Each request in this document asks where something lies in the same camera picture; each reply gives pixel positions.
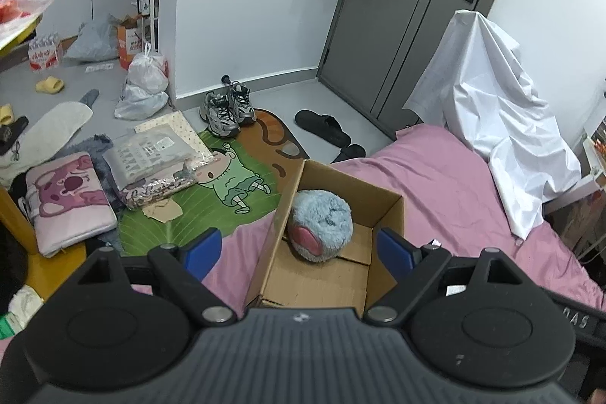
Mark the yellow edged table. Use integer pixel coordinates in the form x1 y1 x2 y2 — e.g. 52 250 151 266
0 13 43 55

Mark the clear plastic bedding package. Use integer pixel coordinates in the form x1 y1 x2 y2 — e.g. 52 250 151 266
102 133 215 210

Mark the orange cardboard box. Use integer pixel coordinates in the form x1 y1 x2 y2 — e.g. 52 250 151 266
117 15 147 71

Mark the white draped sheet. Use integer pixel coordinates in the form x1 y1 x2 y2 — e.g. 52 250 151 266
403 9 582 240

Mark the water bottle pack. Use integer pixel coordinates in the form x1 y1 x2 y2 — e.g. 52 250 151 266
28 32 64 73

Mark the pink cartoon bag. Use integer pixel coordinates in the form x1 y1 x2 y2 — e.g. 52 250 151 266
25 151 118 257

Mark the cluttered bedside shelf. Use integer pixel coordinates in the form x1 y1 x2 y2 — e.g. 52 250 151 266
544 92 606 263

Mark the pink bed sheet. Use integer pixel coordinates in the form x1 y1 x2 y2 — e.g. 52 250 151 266
133 124 606 315

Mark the grey plastic bag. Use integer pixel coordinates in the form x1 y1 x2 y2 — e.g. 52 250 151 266
64 13 119 63

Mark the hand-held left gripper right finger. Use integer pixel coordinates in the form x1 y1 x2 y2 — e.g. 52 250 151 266
365 228 533 328

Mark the black slipper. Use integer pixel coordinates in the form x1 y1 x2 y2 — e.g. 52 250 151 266
331 144 367 163
294 109 352 148

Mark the grey door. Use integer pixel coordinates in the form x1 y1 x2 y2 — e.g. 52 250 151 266
317 0 512 140

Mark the green white packet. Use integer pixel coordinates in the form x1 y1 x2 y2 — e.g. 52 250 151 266
0 285 45 338

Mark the green cartoon floor mat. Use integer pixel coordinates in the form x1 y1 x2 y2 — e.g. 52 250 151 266
118 108 311 258

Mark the white oval pad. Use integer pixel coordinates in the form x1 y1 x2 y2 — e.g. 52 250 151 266
9 101 94 163

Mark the white plastic bag red print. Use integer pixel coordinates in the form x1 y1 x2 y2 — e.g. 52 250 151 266
128 44 170 92

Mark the dark slipper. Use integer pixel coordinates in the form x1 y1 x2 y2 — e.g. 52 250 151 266
0 116 29 144

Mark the yellow wooden stool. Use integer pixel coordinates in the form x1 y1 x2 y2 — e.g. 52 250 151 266
0 186 88 305

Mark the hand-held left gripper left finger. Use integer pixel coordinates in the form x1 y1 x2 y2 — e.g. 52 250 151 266
75 228 237 328

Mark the brown cardboard box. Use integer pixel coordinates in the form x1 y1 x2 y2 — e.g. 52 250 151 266
244 159 405 320

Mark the dark cloth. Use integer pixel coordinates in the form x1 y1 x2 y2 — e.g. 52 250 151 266
0 221 29 305

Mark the beige dotted package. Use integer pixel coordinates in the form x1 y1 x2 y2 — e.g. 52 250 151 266
134 111 209 154

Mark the brown cardboard scrap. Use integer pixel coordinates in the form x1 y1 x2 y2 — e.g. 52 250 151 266
143 201 183 223

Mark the grey sneaker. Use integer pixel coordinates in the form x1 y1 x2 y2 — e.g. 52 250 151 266
228 83 257 125
199 92 241 138

